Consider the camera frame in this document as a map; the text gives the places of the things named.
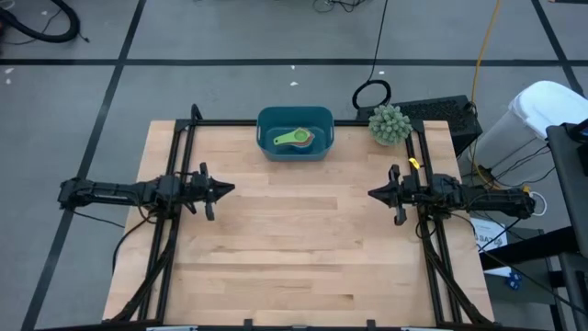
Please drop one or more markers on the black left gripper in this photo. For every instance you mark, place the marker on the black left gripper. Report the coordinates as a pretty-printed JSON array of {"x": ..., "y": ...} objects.
[{"x": 202, "y": 188}]

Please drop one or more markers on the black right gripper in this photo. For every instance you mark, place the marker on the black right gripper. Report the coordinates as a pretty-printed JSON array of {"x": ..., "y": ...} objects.
[{"x": 409, "y": 193}]

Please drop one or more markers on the green measuring cup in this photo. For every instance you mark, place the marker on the green measuring cup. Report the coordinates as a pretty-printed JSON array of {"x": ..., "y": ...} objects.
[{"x": 289, "y": 138}]

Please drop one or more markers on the cyan measuring cup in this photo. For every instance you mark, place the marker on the cyan measuring cup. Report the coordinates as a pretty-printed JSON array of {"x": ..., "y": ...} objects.
[{"x": 298, "y": 148}]

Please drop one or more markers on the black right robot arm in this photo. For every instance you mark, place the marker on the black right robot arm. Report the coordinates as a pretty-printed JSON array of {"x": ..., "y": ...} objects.
[{"x": 482, "y": 197}]

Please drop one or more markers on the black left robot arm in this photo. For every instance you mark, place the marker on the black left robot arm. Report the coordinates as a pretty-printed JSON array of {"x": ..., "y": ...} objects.
[{"x": 115, "y": 190}]

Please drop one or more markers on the teal plastic basket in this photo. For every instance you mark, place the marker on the teal plastic basket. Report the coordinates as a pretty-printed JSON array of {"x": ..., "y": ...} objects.
[{"x": 275, "y": 154}]

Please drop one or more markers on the yellow tag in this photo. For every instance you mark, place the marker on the yellow tag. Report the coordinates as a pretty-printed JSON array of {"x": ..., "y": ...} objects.
[{"x": 413, "y": 163}]

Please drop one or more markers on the green succulent in white pot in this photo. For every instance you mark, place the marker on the green succulent in white pot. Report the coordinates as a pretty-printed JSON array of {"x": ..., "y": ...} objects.
[{"x": 389, "y": 125}]

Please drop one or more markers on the white paper label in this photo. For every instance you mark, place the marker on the white paper label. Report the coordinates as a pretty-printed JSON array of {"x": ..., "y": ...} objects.
[{"x": 491, "y": 230}]

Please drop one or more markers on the yellow power plug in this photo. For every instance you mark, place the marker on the yellow power plug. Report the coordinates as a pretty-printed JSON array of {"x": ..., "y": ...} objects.
[{"x": 526, "y": 189}]

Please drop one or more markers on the small blue object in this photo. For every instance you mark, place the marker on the small blue object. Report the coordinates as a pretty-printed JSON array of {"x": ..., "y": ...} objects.
[{"x": 513, "y": 280}]

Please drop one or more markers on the white trash bin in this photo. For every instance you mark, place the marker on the white trash bin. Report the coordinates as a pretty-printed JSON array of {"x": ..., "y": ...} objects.
[{"x": 546, "y": 106}]

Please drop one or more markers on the black side cart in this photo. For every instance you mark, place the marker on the black side cart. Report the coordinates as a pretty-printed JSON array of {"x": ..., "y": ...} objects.
[{"x": 569, "y": 184}]

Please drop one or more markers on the black aluminium table frame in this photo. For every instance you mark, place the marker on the black aluminium table frame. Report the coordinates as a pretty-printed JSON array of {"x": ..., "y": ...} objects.
[{"x": 220, "y": 122}]

